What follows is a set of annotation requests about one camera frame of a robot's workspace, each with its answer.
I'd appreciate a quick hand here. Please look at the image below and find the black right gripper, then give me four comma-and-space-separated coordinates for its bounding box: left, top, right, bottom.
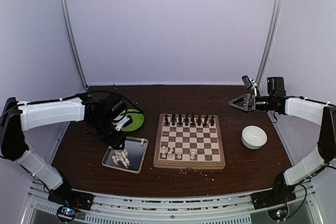
229, 92, 275, 113

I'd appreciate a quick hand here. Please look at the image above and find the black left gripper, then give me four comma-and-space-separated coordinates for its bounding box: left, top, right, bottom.
90, 116, 126, 150

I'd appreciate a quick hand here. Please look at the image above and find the metal tray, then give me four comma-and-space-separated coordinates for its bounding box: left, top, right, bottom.
101, 137, 149, 174

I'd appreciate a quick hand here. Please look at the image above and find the white chess king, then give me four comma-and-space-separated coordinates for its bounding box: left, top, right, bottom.
190, 148, 197, 161

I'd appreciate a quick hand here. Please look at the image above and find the white chess knight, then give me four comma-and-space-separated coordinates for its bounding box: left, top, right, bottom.
167, 151, 174, 159

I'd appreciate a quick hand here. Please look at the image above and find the white chess bishop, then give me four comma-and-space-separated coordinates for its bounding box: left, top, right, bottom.
176, 151, 182, 160

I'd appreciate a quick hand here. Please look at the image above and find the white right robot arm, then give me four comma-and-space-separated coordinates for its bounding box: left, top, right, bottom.
229, 76, 335, 204

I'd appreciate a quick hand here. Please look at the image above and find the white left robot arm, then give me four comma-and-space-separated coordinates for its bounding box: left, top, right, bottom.
1, 93, 132, 205

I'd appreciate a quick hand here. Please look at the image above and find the white chess pieces pile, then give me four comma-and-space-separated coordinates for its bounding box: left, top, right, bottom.
112, 138, 148, 171

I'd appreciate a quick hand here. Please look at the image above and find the black chess pieces row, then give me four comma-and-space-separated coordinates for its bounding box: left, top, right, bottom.
160, 113, 218, 127

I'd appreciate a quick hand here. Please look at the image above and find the wooden chess board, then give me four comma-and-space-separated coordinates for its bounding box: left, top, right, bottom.
153, 117, 226, 170

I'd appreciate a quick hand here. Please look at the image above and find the green plate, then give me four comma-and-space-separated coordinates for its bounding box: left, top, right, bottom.
121, 109, 144, 132

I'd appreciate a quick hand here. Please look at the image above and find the white bowl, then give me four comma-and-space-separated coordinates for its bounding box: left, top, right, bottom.
241, 125, 268, 150

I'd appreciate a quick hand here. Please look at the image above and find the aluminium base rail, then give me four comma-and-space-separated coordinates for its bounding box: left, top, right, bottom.
19, 180, 325, 223

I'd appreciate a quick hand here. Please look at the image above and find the aluminium frame post right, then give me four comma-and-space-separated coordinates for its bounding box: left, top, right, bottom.
256, 0, 284, 91

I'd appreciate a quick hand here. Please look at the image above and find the aluminium frame post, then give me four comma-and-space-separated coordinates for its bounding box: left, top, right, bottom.
256, 0, 284, 91
60, 0, 88, 90

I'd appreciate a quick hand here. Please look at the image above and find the aluminium frame post left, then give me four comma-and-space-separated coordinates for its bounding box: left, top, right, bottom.
60, 0, 88, 90

